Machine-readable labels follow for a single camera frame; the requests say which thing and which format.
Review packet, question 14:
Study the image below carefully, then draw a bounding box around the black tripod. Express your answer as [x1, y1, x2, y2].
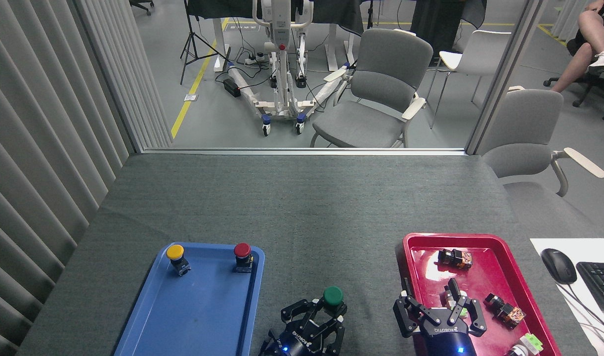
[179, 0, 229, 86]

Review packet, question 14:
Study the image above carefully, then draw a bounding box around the black computer mouse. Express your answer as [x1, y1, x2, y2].
[540, 248, 578, 285]

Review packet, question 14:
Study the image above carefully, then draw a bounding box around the grey armchair with white armrests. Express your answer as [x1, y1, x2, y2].
[309, 28, 434, 149]
[481, 86, 604, 239]

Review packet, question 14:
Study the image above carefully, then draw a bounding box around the black mouse cable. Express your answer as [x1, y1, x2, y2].
[561, 282, 604, 343]

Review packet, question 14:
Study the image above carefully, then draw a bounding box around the silver switch with green block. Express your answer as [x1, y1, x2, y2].
[443, 290, 469, 318]

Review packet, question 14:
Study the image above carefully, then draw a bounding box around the green push button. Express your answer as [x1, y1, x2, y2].
[323, 285, 347, 318]

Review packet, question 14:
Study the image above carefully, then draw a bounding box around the white switch with green block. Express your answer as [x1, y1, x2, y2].
[505, 333, 544, 356]

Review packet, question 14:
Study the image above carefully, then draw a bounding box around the black orange switch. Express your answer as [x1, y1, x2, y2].
[437, 248, 474, 271]
[483, 293, 526, 330]

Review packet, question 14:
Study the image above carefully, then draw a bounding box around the white desk pad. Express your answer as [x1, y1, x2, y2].
[529, 238, 604, 356]

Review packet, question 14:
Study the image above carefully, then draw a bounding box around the black keyboard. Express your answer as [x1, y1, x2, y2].
[575, 261, 604, 312]

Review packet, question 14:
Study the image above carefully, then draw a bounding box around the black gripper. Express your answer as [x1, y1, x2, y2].
[274, 298, 347, 356]
[392, 277, 487, 356]

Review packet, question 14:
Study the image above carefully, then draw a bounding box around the red push button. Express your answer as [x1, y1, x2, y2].
[233, 242, 254, 273]

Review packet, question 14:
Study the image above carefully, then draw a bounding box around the black office chair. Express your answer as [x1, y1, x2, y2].
[129, 0, 156, 17]
[543, 69, 604, 122]

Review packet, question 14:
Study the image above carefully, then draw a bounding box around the white stand on wheels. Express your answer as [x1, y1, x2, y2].
[226, 0, 352, 137]

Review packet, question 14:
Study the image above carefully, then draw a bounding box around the person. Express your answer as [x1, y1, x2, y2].
[550, 0, 604, 94]

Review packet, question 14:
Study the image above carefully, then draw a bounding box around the red plastic tray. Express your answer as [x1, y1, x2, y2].
[402, 232, 562, 356]

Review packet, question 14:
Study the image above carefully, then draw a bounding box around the silver post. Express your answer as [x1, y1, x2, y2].
[466, 0, 550, 156]

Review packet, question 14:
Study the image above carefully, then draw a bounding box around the yellow push button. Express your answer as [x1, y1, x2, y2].
[166, 244, 192, 277]

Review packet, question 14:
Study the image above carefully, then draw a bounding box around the white plastic chair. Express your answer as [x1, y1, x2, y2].
[425, 30, 512, 131]

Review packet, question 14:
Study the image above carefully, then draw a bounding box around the black table cloth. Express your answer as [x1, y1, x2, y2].
[409, 0, 488, 59]

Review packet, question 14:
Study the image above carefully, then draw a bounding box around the blue plastic tray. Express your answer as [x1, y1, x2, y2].
[113, 241, 266, 356]

